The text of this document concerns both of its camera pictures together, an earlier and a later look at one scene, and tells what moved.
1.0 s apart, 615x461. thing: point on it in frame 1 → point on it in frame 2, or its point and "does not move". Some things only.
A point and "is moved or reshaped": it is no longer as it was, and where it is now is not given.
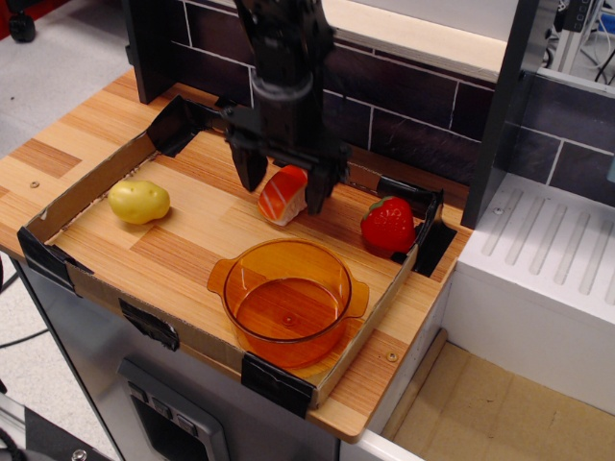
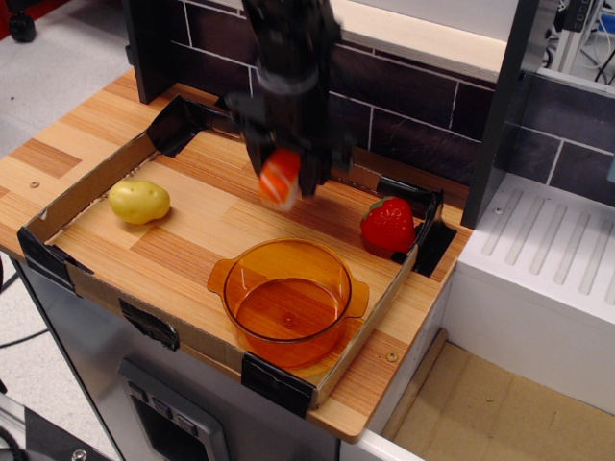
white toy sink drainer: [534, 286] does not move
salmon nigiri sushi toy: [282, 197] is moved or reshaped
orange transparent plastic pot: [290, 302] does not move
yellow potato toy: [138, 201] does not move
